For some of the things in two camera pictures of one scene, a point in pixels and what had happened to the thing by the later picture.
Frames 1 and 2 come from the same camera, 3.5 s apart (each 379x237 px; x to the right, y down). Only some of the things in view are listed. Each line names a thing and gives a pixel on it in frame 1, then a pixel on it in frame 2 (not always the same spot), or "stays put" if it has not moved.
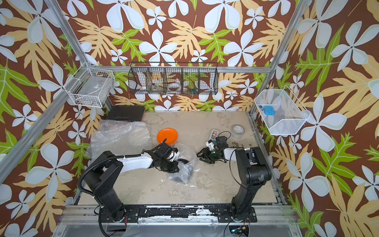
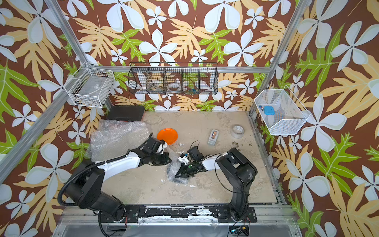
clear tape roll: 238,132 stays put
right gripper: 206,155 -> 183,170
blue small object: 269,110 stays put
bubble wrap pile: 122,138 stays put
